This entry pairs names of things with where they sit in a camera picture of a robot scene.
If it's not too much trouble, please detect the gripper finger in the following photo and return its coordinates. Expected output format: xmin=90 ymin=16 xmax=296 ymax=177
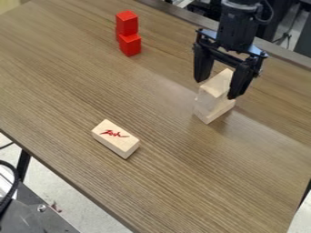
xmin=226 ymin=60 xmax=262 ymax=100
xmin=192 ymin=43 xmax=216 ymax=84

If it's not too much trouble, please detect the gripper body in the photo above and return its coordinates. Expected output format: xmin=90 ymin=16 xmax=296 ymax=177
xmin=194 ymin=3 xmax=270 ymax=76

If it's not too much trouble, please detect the wooden arch block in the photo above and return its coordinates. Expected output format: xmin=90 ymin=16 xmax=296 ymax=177
xmin=194 ymin=67 xmax=236 ymax=113

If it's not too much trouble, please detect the red cube block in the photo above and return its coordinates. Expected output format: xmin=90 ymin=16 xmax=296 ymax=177
xmin=117 ymin=32 xmax=144 ymax=57
xmin=114 ymin=10 xmax=140 ymax=38

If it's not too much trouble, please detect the wooden block with red mark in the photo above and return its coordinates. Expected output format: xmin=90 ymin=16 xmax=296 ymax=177
xmin=89 ymin=118 xmax=141 ymax=160

